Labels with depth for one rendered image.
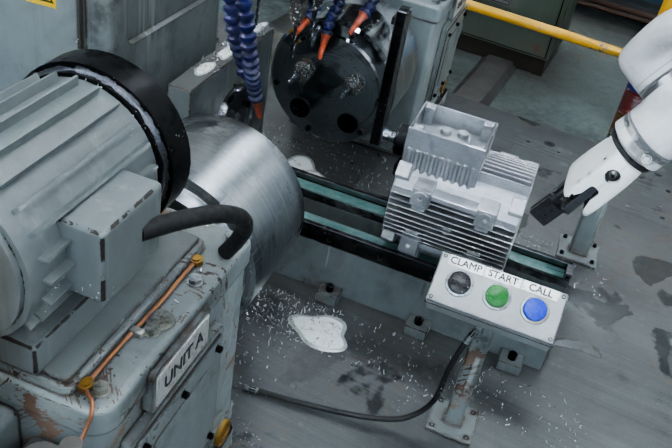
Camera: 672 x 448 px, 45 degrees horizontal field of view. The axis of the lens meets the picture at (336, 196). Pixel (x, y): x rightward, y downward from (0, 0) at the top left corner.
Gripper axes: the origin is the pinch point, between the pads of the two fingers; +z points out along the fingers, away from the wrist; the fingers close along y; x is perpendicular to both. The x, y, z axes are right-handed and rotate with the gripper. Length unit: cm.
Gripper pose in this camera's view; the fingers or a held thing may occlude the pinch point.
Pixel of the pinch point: (547, 209)
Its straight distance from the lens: 121.6
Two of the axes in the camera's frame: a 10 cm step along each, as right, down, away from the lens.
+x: -7.2, -6.8, -1.0
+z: -5.9, 5.5, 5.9
